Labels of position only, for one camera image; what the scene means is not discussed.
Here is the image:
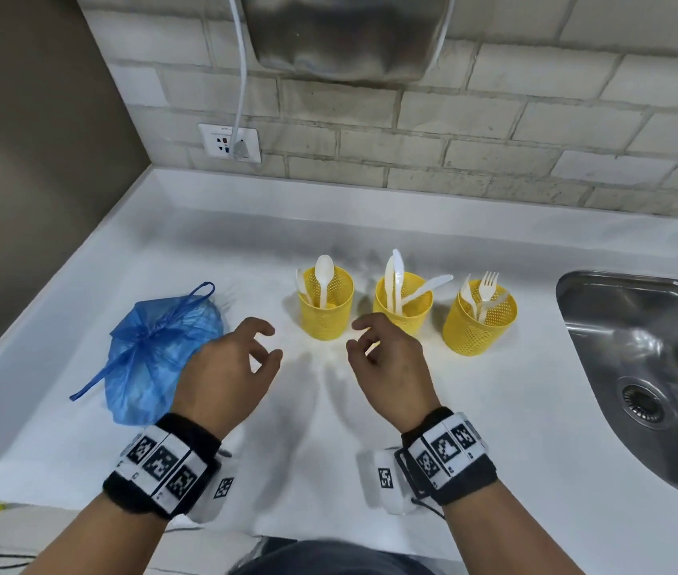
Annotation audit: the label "white plug with cable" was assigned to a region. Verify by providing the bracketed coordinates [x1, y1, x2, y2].
[225, 0, 256, 161]

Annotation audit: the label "stainless steel wall appliance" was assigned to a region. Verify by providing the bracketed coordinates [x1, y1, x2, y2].
[240, 0, 459, 85]

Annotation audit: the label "person's right hand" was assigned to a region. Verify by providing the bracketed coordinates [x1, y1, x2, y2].
[345, 312, 443, 432]

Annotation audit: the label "white wall socket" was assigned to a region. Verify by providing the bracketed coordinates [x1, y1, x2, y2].
[197, 122, 263, 165]

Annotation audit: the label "person's dark shorts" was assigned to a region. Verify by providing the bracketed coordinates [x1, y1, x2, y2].
[249, 537, 435, 575]

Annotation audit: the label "black wristband with markers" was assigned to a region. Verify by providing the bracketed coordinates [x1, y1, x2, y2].
[102, 412, 223, 521]
[400, 406, 499, 507]

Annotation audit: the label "person's right forearm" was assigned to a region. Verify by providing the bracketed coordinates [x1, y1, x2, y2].
[443, 478, 586, 575]

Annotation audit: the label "person's left hand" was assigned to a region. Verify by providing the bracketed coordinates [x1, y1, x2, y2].
[170, 316, 284, 441]

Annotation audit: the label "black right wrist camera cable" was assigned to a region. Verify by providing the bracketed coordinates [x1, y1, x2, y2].
[410, 496, 447, 521]

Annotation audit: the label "white plastic knife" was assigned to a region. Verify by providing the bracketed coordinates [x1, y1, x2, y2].
[384, 254, 400, 315]
[391, 248, 406, 315]
[401, 273, 455, 306]

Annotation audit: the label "black left wristband with markers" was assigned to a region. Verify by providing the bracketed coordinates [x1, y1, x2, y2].
[102, 412, 223, 521]

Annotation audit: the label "yellow mesh cup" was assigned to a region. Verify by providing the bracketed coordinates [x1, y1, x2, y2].
[297, 266, 355, 342]
[372, 272, 435, 339]
[441, 287, 519, 359]

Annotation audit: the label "black right wristband with markers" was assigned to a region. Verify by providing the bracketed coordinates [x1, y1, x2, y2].
[400, 406, 499, 507]

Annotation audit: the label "stainless steel sink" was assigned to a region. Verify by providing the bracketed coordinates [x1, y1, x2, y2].
[555, 270, 678, 510]

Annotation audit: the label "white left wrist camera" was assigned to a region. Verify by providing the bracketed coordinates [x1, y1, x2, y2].
[185, 451, 237, 525]

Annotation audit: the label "blue plastic bag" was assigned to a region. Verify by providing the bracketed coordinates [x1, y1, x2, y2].
[69, 282, 225, 427]

